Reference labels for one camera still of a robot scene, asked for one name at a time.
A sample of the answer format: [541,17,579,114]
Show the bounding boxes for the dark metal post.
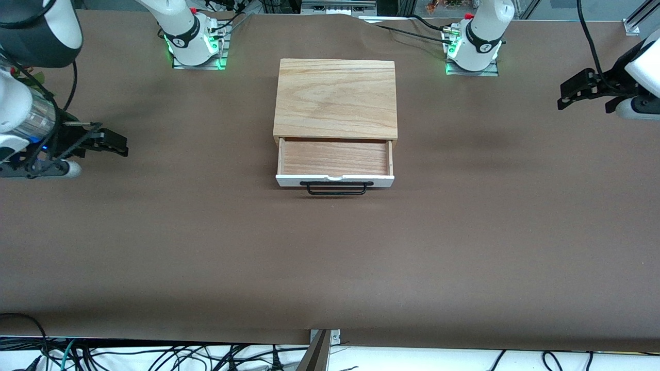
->
[295,330,331,371]

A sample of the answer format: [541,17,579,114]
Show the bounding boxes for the red rose bouquet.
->
[10,64,47,92]

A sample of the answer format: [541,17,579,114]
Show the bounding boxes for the teal cable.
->
[58,339,77,371]

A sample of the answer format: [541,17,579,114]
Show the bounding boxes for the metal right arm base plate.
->
[172,21,228,70]

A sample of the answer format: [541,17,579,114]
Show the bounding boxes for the light wooden drawer cabinet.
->
[273,58,399,150]

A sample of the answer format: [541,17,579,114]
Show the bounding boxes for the small metal table bracket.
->
[309,328,341,346]

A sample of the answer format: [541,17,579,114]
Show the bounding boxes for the black cable on table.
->
[407,14,453,32]
[379,24,453,43]

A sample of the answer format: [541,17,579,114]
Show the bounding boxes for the black looped floor cable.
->
[0,312,50,371]

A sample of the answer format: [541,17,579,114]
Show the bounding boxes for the aluminium corner profile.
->
[623,0,660,35]

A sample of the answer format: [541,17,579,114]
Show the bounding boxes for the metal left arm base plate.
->
[445,58,500,77]

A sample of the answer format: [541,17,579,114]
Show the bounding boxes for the brown table cover sheet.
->
[0,9,660,352]

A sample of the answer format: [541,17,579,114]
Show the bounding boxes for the tangled black cable bundle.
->
[72,343,310,371]

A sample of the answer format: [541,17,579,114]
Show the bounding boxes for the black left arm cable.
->
[576,0,617,91]

